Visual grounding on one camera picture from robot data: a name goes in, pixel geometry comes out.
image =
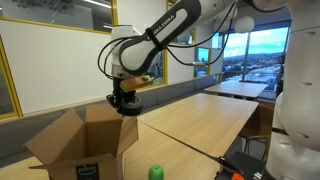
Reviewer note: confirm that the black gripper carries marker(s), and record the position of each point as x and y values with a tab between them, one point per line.
118	94

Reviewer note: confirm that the wooden chair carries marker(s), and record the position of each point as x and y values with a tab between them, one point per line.
259	127

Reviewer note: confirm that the brown cardboard box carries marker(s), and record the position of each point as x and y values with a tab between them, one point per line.
104	166

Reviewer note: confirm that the far wooden table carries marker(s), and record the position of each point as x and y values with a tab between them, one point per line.
243	89

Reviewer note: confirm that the grey bench sofa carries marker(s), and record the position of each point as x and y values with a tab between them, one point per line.
91	130

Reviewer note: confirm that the black orange tool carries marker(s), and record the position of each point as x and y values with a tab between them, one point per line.
248	165

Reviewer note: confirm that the green plastic pear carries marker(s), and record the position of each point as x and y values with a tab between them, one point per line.
156	172

